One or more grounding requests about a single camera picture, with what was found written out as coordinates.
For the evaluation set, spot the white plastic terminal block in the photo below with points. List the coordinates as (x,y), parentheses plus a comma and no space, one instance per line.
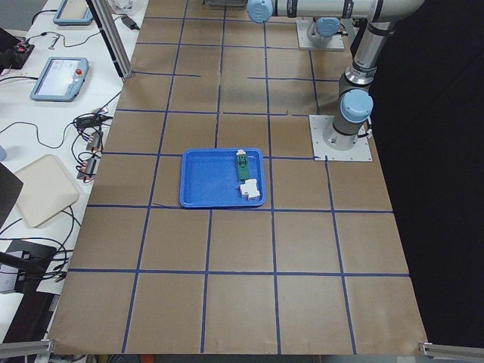
(249,189)

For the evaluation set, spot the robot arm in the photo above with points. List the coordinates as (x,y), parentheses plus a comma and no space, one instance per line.
(324,33)
(355,104)

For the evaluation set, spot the far teach pendant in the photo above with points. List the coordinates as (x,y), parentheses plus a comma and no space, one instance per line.
(73,13)

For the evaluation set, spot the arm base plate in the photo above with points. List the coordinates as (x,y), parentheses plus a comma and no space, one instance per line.
(329,145)
(304,41)

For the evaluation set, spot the near teach pendant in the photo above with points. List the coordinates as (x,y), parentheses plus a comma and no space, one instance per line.
(61,79)

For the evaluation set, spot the teach pendant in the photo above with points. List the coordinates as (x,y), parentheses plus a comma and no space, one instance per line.
(61,79)
(73,13)

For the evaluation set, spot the black laptop corner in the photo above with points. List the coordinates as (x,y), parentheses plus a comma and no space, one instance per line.
(10,189)

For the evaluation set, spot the blue plastic tray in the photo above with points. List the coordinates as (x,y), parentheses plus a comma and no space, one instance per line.
(209,178)

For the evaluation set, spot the black box on desk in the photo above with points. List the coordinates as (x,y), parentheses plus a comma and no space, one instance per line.
(23,265)

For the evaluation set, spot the green circuit board module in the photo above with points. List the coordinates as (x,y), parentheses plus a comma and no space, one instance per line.
(243,168)

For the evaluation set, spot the aluminium frame post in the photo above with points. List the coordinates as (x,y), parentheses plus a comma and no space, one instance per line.
(101,13)

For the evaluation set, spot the black power adapter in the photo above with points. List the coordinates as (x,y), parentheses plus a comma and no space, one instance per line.
(130,23)

